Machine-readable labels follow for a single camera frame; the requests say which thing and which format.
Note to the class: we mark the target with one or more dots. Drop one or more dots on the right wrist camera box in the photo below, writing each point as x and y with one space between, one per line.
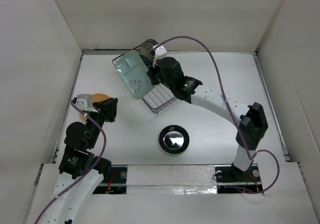
158 52

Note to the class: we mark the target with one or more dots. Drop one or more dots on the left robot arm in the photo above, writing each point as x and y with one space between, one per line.
82 167

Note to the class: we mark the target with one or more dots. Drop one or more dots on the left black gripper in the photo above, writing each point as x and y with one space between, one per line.
109 107

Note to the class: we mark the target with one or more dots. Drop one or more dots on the cream plate with tree pattern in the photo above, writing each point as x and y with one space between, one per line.
146 47

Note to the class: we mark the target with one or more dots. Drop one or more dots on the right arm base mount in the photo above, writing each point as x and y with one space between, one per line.
231 180

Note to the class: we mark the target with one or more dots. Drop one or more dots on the grey wire dish rack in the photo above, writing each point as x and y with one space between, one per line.
159 98

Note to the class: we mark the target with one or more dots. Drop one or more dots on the dark blue leaf-shaped dish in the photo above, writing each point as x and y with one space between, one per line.
146 61

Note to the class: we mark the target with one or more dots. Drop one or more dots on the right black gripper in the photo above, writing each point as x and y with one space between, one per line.
151 72

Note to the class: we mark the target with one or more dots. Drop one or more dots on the black round glossy plate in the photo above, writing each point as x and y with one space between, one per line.
174 139

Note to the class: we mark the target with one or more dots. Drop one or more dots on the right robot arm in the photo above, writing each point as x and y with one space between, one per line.
250 120

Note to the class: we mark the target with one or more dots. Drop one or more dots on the light green rectangular tray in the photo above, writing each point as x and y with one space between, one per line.
132 72

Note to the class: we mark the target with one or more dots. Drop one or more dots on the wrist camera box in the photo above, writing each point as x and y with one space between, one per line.
158 52
84 102

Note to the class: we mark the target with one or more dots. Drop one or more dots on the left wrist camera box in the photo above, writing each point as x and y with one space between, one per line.
84 102

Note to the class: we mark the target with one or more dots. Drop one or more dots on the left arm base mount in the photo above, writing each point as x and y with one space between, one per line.
113 179

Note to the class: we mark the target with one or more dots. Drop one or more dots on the metal front rail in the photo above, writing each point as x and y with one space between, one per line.
175 183

